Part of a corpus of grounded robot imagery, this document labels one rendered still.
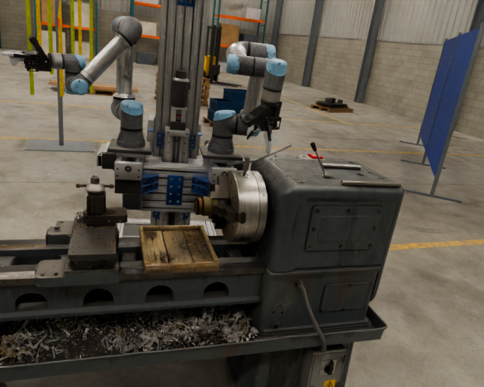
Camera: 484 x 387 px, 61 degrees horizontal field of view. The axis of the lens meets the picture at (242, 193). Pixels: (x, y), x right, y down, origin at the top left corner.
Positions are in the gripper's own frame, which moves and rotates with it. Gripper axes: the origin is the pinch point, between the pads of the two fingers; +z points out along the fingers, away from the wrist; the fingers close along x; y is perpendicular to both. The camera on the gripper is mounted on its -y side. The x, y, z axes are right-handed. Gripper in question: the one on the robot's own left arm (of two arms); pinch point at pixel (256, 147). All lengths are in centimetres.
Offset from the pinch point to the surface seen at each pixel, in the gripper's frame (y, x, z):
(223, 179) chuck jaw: -7.2, 9.0, 18.7
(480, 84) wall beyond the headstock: 1178, 400, 134
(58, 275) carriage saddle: -79, 4, 42
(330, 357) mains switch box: 27, -52, 90
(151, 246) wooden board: -38, 11, 48
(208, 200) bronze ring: -17.1, 4.1, 24.3
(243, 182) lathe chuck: -6.5, -3.9, 13.4
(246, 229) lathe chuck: -9.6, -14.3, 29.4
